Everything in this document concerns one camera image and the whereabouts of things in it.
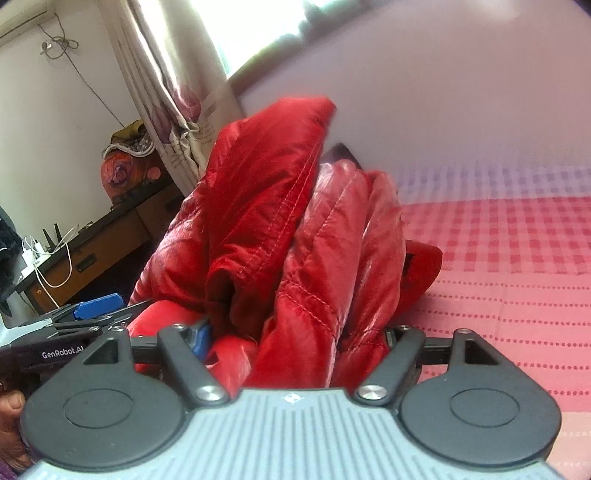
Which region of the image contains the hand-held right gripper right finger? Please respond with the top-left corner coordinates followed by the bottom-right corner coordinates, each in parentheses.
top-left (355, 324), bottom-right (506, 408)

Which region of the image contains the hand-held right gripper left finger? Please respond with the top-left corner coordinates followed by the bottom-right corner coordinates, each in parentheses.
top-left (69, 322), bottom-right (230, 408)

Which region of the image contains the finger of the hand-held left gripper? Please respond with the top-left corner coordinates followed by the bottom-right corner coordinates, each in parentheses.
top-left (53, 299), bottom-right (154, 334)
top-left (18, 294), bottom-right (123, 329)

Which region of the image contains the red puffer jacket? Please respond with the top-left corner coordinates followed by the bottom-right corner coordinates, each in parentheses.
top-left (126, 95), bottom-right (445, 389)

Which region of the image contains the person's left hand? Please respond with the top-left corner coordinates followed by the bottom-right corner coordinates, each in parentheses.
top-left (0, 389), bottom-right (38, 477)

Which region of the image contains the wooden desk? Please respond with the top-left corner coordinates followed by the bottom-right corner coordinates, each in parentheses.
top-left (14, 181), bottom-right (186, 320)

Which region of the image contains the black router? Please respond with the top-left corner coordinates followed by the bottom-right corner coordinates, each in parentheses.
top-left (41, 223), bottom-right (69, 254)

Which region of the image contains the white charger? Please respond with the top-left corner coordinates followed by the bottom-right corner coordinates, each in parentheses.
top-left (20, 234), bottom-right (48, 269)

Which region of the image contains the dark hanging garment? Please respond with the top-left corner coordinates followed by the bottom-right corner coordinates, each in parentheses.
top-left (0, 204), bottom-right (20, 319)

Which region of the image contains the pink checkered bed sheet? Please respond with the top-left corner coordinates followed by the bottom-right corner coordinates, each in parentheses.
top-left (388, 164), bottom-right (591, 480)

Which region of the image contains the floral cloth bundle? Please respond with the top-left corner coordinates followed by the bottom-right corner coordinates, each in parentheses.
top-left (100, 119), bottom-right (175, 205)

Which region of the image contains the floral beige curtain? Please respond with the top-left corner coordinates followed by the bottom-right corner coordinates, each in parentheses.
top-left (98, 0), bottom-right (247, 197)

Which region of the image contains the white air conditioner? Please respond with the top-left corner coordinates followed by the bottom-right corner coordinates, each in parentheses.
top-left (0, 0), bottom-right (52, 20)

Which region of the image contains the bright window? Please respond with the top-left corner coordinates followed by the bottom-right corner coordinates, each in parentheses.
top-left (217, 0), bottom-right (386, 77)

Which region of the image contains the white cable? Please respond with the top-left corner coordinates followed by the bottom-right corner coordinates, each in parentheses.
top-left (33, 239), bottom-right (74, 289)

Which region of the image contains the thin wall cable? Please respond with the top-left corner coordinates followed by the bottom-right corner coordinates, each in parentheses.
top-left (38, 22), bottom-right (126, 129)

